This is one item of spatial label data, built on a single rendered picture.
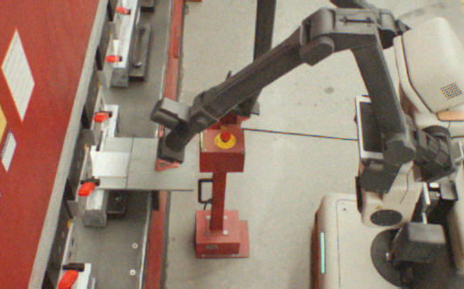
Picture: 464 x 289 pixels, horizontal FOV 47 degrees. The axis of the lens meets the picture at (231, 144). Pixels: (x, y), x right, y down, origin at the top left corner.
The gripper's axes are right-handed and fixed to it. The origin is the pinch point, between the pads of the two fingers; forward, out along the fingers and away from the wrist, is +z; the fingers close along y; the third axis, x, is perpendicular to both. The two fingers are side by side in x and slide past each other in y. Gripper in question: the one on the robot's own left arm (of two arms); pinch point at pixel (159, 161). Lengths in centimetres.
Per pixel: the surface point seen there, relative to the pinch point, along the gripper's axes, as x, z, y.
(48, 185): -32, -28, 37
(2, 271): -36, -35, 58
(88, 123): -24.4, -14.0, 8.4
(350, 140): 130, 45, -98
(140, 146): -3.9, 5.7, -7.5
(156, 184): 1.2, 3.0, 5.6
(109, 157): -11.3, 9.7, -3.0
